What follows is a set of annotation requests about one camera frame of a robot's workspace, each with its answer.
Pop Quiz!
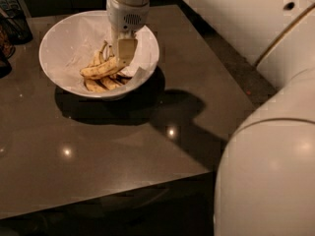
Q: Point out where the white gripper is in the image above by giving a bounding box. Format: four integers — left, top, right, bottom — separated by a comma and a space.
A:
106, 0, 150, 67

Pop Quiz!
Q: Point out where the spotted yellow banana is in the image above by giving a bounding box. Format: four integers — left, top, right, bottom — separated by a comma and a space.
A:
80, 57, 123, 80

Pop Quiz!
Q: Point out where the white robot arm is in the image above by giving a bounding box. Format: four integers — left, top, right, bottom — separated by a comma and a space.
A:
183, 0, 315, 236

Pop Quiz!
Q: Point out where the white bowl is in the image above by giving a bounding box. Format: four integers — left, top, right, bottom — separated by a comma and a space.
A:
38, 10, 160, 101

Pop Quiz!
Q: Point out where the white paper liner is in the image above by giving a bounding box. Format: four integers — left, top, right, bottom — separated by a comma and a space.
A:
48, 16, 153, 90

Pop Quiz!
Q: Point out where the dark object at left edge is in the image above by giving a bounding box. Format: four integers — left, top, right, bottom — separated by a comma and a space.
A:
0, 25, 16, 78

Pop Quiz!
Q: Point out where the black wire basket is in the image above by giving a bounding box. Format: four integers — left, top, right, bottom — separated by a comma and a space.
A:
0, 9, 32, 45

